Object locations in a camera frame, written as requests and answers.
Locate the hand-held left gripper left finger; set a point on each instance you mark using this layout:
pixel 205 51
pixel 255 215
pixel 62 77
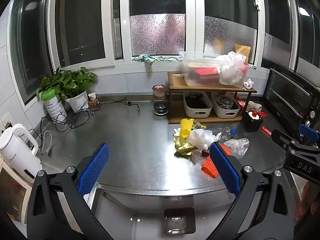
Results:
pixel 93 170

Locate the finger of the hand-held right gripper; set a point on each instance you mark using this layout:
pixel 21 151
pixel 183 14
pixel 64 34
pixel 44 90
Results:
pixel 308 131
pixel 282 138

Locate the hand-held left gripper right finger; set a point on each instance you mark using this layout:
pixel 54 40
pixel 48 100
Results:
pixel 225 170

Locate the clear plastic bag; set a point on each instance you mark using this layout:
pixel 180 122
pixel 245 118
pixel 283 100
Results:
pixel 237 145

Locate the white plastic bag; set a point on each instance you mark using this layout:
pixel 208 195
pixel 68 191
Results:
pixel 202 137

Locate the gold foil wrapper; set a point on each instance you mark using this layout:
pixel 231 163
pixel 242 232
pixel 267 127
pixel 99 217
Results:
pixel 183 147

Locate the dark trash bin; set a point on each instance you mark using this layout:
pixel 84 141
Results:
pixel 179 220

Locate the person's right hand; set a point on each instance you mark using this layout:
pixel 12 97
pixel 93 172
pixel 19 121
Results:
pixel 310 202

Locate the orange spiky plastic piece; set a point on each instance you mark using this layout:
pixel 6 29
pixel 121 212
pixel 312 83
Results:
pixel 209 167

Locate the small red item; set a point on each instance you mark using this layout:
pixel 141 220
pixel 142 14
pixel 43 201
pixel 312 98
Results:
pixel 265 130

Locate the clear plastic wrapper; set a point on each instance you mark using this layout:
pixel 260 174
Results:
pixel 197 157

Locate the black box with red top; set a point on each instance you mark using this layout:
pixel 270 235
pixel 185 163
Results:
pixel 251 123

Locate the clear plastic bottle blue cap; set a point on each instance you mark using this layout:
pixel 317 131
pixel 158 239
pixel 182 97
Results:
pixel 225 133

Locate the black countertop oven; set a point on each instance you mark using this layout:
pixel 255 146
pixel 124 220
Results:
pixel 287 97

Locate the white cloth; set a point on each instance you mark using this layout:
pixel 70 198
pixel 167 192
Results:
pixel 255 106

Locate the yellow spiky plastic piece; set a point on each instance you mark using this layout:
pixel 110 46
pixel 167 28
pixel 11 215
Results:
pixel 186 127

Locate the white basket with bowls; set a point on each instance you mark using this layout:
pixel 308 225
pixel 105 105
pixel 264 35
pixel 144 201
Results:
pixel 226 112

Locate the white basket with black items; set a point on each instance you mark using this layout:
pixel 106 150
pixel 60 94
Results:
pixel 197 112

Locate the crumpled white tissue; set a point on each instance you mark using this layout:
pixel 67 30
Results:
pixel 248 83

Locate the small brown object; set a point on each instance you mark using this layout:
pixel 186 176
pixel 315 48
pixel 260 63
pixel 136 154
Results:
pixel 93 103

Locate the white canister with green lid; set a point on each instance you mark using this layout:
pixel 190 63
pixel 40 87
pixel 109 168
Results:
pixel 53 107

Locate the small white cup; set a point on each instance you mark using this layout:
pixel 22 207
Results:
pixel 92 95

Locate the white electric kettle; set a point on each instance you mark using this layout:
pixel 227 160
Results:
pixel 17 142

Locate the white countertop heater appliance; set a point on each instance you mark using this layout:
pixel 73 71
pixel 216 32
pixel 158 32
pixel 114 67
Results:
pixel 12 195

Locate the bundled translucent plastic bag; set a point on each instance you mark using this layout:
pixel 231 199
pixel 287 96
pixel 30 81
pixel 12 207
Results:
pixel 232 67

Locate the pothos plant in white pot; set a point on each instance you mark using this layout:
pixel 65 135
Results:
pixel 75 82

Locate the dark glass bowl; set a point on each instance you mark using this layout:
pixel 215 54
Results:
pixel 160 107

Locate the brown paper bag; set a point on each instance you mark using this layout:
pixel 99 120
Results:
pixel 242 51

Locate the glass jar with pink lid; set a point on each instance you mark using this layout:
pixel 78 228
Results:
pixel 158 92

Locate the wooden shelf rack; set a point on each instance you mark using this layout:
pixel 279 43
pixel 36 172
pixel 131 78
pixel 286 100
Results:
pixel 175 82

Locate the clear plastic storage box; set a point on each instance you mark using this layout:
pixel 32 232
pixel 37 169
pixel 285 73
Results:
pixel 195 62

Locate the green cloth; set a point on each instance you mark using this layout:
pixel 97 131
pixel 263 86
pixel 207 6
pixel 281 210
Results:
pixel 150 58

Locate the white framed window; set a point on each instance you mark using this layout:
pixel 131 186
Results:
pixel 192 30

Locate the white wall socket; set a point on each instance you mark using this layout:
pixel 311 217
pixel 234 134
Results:
pixel 5 122

